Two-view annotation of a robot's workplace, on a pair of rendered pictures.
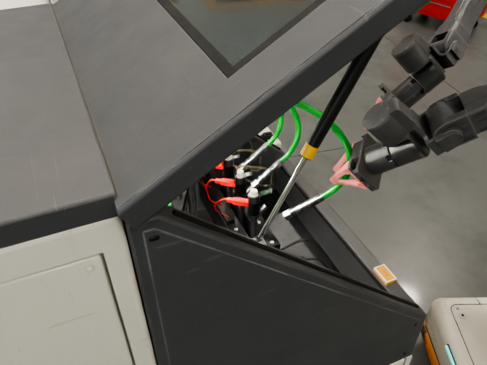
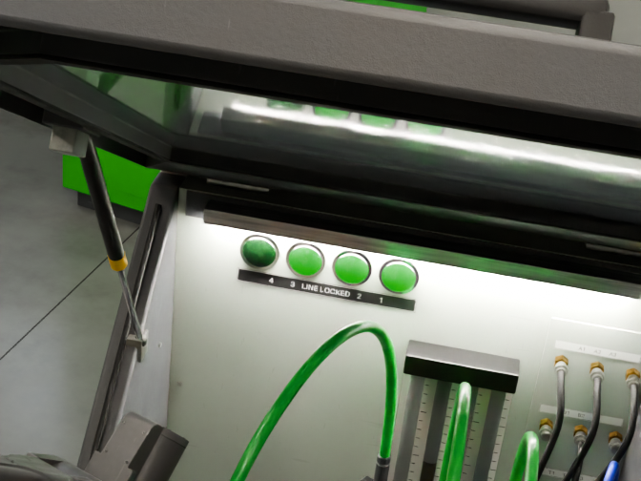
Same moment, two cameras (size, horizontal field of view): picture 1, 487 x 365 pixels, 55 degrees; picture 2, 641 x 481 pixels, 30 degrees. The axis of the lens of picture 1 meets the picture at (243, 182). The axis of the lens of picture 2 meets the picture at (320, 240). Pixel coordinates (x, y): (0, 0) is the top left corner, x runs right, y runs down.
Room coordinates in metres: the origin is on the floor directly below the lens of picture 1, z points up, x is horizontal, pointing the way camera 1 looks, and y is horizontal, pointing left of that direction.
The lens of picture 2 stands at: (1.26, -0.96, 2.13)
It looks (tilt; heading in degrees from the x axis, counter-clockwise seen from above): 29 degrees down; 120
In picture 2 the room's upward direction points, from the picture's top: 7 degrees clockwise
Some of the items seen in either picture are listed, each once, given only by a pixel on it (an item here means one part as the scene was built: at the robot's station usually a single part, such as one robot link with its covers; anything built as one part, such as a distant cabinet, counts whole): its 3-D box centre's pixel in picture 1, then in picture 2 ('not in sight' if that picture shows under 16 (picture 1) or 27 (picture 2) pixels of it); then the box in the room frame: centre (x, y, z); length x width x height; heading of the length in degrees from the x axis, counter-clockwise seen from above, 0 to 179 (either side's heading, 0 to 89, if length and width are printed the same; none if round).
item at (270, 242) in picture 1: (235, 227); not in sight; (0.94, 0.02, 0.91); 0.34 x 0.10 x 0.15; 23
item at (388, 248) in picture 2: not in sight; (419, 249); (0.73, 0.22, 1.43); 0.54 x 0.03 x 0.02; 23
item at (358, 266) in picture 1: (330, 239); not in sight; (0.92, -0.24, 0.87); 0.62 x 0.04 x 0.16; 23
